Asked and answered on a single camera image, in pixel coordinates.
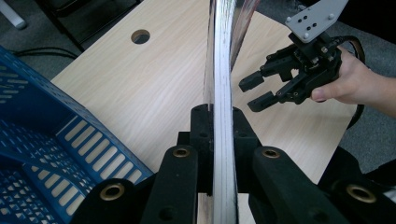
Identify blue plastic crate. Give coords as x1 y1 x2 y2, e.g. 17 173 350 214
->
0 46 154 224

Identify glossy illustrated magazine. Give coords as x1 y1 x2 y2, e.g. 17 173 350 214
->
196 0 261 224

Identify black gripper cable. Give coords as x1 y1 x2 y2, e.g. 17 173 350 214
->
332 35 367 130

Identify black floor cable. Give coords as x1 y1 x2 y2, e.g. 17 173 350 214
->
11 46 79 61

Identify black furniture frame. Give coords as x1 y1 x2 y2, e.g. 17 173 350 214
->
33 0 145 53

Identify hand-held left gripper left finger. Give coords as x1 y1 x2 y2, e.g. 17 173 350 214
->
177 104 216 195

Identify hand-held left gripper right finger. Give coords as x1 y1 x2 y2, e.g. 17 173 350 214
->
232 105 262 194

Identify white furniture leg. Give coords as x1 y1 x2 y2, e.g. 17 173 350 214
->
0 0 28 31

